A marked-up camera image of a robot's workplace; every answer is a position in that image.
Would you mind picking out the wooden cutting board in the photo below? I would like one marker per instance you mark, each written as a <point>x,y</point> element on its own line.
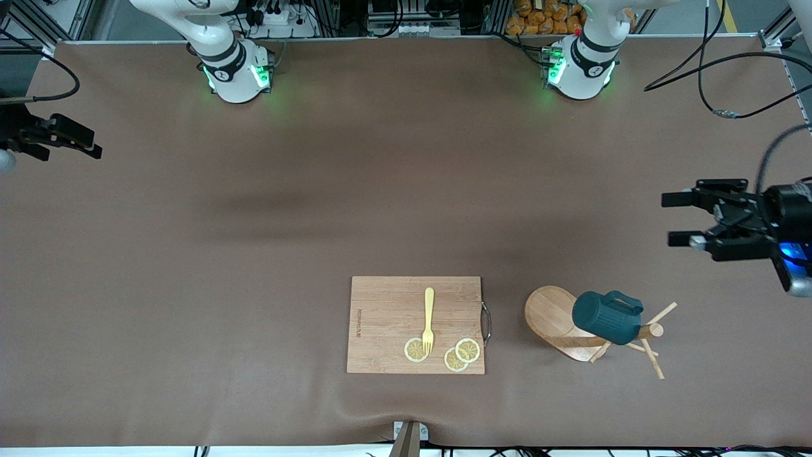
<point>387,324</point>

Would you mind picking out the wooden mug tree rack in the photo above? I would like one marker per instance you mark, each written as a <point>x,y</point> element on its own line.
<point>549,314</point>

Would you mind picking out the white power strip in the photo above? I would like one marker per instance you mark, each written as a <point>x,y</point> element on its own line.
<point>279,16</point>

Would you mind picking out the lemon slice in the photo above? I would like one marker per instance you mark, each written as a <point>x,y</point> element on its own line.
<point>469,349</point>
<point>413,351</point>
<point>453,362</point>

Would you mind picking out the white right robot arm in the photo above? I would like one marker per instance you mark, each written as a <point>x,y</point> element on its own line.
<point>235,76</point>

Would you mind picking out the brown table mat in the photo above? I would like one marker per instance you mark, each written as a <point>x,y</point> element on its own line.
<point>190,349</point>

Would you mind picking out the yellow fork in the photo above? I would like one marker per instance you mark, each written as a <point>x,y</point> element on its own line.
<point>429,311</point>

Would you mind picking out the dark teal cup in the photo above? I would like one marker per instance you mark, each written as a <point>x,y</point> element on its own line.
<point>602,317</point>

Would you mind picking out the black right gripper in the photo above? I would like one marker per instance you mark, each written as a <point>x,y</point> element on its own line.
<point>14,130</point>

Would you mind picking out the white electronics box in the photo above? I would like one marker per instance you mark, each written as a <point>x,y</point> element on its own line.
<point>412,28</point>

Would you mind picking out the metal table edge bracket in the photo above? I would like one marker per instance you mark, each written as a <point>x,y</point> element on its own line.
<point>409,441</point>

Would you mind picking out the bag of orange snacks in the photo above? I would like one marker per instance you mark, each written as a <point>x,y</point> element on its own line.
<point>539,22</point>

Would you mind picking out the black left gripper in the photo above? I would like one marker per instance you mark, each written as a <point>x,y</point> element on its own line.
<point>743,219</point>

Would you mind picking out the aluminium frame rail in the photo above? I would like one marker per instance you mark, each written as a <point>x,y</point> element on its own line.
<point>79,19</point>
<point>777,32</point>

